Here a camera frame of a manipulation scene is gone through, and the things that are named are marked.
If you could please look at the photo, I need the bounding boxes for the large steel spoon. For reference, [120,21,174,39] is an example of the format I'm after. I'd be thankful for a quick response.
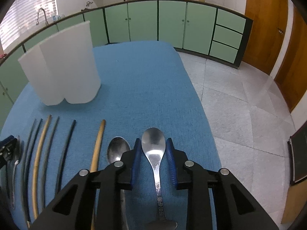
[142,127,177,229]

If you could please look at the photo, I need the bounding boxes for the dark grey chopstick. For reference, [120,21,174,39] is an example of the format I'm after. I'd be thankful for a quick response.
[20,119,36,221]

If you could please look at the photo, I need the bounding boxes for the black chopstick silver band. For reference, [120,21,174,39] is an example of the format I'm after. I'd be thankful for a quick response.
[22,119,43,228]

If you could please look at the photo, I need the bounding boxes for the bamboo chopstick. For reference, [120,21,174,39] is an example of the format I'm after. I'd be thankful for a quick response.
[32,115,52,220]
[89,119,106,230]

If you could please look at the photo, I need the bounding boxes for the green lower kitchen cabinets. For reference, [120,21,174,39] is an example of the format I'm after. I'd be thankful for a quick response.
[1,0,253,123]

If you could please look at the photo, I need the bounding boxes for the blue table cloth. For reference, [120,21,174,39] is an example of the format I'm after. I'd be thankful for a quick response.
[0,40,223,230]

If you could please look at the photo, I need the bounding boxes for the white double utensil holder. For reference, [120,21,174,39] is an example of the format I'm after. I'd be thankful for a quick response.
[18,21,101,106]

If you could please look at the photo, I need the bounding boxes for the black appliance at right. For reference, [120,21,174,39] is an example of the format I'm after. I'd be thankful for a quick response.
[287,122,307,185]

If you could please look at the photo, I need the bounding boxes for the chrome sink faucet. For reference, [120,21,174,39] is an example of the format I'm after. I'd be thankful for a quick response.
[35,7,50,26]

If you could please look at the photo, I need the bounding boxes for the wooden door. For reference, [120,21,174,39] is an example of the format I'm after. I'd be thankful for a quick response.
[275,8,307,111]
[243,0,288,74]

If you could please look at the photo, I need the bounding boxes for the white window blinds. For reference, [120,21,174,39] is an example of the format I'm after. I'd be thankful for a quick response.
[1,0,58,49]

